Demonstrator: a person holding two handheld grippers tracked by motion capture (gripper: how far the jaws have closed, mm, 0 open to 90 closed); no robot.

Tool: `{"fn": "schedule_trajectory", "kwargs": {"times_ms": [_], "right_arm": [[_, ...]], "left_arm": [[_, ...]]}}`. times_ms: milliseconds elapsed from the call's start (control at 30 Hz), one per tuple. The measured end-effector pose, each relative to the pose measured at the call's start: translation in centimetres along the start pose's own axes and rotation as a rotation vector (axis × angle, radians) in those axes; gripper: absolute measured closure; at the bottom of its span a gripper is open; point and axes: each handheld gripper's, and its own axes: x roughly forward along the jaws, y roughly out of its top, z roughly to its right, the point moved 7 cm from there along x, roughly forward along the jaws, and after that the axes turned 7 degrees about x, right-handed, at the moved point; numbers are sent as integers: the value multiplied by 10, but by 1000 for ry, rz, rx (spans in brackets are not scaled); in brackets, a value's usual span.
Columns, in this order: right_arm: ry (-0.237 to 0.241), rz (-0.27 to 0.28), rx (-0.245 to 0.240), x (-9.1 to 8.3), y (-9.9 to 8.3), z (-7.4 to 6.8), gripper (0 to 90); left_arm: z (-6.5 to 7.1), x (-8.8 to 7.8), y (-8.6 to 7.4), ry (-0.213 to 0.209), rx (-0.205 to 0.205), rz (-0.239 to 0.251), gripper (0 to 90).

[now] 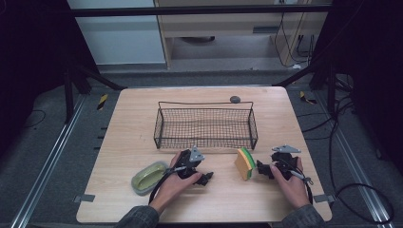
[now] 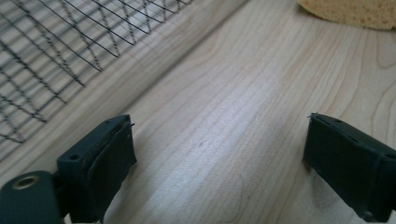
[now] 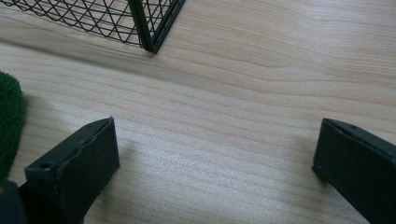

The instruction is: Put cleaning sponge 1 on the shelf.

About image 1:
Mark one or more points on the aluminium floor rail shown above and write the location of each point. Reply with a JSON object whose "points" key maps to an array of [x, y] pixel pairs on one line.
{"points": [[47, 164], [358, 167]]}

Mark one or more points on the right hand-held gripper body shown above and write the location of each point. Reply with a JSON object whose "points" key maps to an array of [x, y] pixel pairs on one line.
{"points": [[285, 161]]}

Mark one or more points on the person's left hand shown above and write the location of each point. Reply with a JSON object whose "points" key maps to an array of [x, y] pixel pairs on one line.
{"points": [[172, 188]]}

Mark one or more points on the white cabinet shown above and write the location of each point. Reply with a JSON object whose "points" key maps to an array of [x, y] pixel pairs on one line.
{"points": [[120, 41]]}

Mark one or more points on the green soap dish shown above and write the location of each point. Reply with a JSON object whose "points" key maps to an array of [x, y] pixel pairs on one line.
{"points": [[149, 178]]}

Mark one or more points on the light wooden desk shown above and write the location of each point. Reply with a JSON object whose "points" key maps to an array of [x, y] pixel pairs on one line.
{"points": [[221, 25]]}

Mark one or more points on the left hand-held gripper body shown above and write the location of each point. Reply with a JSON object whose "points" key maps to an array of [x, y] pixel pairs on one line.
{"points": [[189, 158]]}

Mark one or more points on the person's right hand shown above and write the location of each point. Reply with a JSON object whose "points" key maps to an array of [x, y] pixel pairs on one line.
{"points": [[291, 188]]}

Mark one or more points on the yellow and green sponge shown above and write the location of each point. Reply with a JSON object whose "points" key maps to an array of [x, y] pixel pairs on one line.
{"points": [[245, 163]]}

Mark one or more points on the black metal stand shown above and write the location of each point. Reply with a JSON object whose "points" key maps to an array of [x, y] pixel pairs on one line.
{"points": [[68, 95], [331, 91]]}

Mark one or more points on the black horizontal bar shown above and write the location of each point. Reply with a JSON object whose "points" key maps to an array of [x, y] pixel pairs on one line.
{"points": [[190, 11]]}

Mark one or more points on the small grey round object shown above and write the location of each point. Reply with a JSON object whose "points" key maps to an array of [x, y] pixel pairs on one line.
{"points": [[235, 99]]}

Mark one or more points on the grey table bracket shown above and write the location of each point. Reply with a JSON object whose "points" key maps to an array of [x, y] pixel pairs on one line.
{"points": [[84, 198], [323, 198]]}

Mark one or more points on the yellow and black striped tape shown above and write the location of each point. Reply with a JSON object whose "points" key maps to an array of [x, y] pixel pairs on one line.
{"points": [[307, 98], [102, 102]]}

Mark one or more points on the black curtain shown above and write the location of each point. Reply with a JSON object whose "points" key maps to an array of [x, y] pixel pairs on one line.
{"points": [[31, 63], [374, 63]]}

